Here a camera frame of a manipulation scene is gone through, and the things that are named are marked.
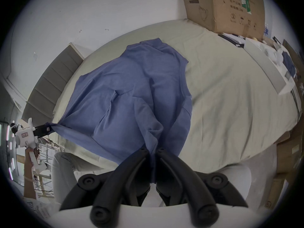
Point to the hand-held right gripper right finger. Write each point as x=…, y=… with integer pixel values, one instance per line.
x=185, y=182

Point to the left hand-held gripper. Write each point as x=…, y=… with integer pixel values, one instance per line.
x=23, y=135

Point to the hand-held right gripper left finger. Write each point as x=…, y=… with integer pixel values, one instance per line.
x=114, y=186

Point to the blue shirt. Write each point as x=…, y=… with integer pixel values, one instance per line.
x=130, y=84

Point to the person's left forearm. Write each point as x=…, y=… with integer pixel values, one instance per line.
x=29, y=182

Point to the person's left hand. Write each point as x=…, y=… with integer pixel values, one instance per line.
x=35, y=153

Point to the white folding rack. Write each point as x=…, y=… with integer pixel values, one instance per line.
x=46, y=151

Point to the grey padded headboard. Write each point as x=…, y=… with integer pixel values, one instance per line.
x=49, y=84

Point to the person's legs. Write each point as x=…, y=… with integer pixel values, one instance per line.
x=64, y=174

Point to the plain brown carton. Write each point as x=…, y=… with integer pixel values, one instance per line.
x=288, y=151
x=275, y=193

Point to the bed with pale green sheet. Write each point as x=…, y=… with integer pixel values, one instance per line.
x=225, y=91

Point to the long white flat box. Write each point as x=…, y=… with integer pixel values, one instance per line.
x=263, y=64

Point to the large printed brown carton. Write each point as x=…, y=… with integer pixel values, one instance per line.
x=225, y=6

